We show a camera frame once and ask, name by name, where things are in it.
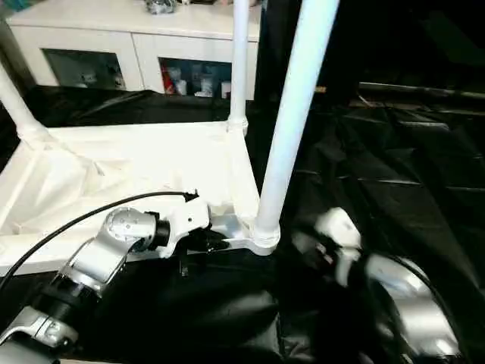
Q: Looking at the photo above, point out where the black backdrop cloth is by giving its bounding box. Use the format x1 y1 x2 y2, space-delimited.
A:
255 0 485 107

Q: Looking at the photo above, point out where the black work mat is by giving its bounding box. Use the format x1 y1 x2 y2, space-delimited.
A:
0 81 485 364

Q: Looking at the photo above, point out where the white plastic table top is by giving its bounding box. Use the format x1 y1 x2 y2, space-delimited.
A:
0 120 282 278

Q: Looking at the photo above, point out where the grey patterned ornament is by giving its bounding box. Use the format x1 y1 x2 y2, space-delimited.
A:
145 0 179 15

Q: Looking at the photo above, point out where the white glass-door cabinet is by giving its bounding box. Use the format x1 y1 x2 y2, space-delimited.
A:
5 0 262 100

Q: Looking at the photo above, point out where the white plastic table leg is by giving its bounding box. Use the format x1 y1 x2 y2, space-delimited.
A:
226 0 252 132
0 64 50 143
252 0 341 257

